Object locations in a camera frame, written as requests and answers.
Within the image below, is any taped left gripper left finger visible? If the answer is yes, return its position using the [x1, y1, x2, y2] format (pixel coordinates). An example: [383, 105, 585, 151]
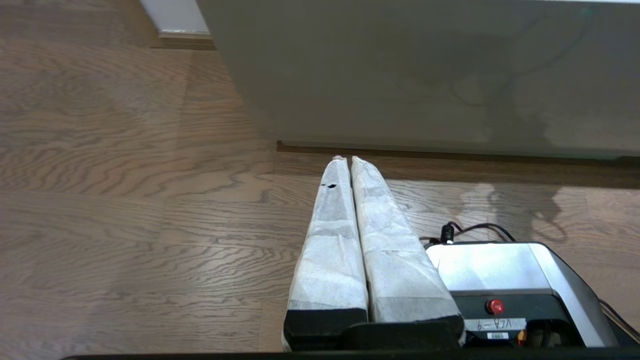
[282, 156, 370, 351]

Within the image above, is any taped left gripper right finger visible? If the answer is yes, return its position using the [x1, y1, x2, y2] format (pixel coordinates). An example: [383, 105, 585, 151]
[350, 156, 466, 346]

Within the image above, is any beige glossy cabinet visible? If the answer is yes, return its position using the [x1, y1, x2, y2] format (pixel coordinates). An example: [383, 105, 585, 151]
[195, 0, 640, 163]

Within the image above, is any black power cable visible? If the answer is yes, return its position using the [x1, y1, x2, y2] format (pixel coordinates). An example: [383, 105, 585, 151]
[420, 221, 517, 245]

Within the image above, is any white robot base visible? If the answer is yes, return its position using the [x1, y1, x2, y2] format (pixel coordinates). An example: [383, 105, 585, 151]
[425, 241, 621, 348]

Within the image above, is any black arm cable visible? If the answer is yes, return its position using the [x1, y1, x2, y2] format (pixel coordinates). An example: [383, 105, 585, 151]
[597, 297, 640, 346]

